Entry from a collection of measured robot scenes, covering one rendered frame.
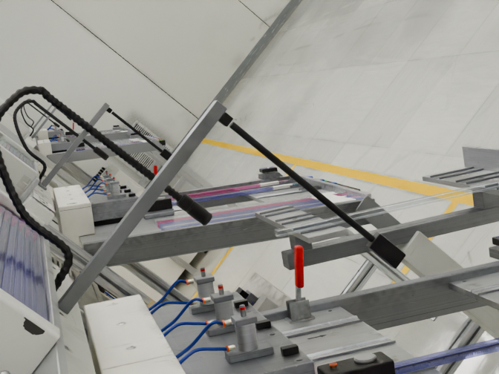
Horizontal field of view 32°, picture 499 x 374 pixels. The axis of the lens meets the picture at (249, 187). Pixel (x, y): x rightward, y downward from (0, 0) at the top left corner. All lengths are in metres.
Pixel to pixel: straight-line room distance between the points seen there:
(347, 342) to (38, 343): 0.59
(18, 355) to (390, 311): 0.80
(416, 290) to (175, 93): 7.47
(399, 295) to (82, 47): 7.46
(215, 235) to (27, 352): 1.42
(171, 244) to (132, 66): 6.71
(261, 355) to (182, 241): 1.09
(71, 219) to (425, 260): 0.93
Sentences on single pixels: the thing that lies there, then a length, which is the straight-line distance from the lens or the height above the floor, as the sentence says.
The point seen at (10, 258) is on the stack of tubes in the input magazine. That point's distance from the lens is 0.86.
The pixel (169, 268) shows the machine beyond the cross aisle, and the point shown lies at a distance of 5.68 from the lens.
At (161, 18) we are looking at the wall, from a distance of 8.73.
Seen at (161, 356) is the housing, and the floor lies 1.24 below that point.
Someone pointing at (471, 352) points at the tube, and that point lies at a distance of 1.05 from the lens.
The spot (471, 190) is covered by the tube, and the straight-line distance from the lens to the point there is 1.57.
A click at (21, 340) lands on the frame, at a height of 1.41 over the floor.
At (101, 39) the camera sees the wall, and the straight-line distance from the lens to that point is 8.65.
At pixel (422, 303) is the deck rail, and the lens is 1.36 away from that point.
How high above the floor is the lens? 1.51
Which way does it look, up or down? 15 degrees down
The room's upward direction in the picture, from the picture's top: 51 degrees counter-clockwise
